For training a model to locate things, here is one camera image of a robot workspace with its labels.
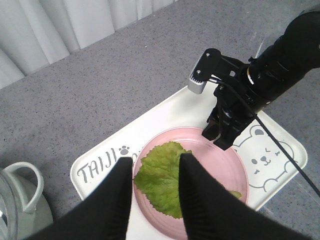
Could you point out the white pleated curtain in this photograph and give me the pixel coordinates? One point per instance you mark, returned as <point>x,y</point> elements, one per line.
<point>37,33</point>

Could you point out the green lettuce leaf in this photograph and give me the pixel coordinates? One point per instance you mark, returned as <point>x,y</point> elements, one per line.
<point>158,178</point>

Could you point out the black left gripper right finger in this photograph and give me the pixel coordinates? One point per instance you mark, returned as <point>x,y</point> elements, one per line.
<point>210,212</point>

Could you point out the pink round plate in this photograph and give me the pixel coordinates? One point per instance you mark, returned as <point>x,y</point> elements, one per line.
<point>224,165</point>

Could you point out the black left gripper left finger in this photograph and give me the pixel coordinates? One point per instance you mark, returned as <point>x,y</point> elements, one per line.
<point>103,215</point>

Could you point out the pale green electric pot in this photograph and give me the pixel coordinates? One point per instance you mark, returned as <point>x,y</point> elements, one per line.
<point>24,210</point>

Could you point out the cream bear serving tray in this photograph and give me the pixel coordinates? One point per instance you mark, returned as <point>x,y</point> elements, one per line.
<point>268,166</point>

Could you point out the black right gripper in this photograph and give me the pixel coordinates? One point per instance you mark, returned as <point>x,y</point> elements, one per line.
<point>229,117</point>

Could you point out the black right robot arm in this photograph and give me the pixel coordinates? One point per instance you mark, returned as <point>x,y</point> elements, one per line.
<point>284,63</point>

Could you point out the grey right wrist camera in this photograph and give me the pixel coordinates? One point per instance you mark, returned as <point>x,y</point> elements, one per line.
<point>197,79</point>

